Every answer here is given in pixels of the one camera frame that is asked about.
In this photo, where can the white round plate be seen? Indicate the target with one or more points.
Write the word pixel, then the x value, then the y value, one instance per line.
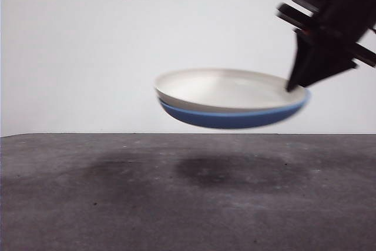
pixel 223 89

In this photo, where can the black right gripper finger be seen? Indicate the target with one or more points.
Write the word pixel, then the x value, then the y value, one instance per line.
pixel 329 63
pixel 301 66

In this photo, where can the blue round plate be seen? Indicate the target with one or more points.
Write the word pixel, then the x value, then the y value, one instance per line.
pixel 235 121

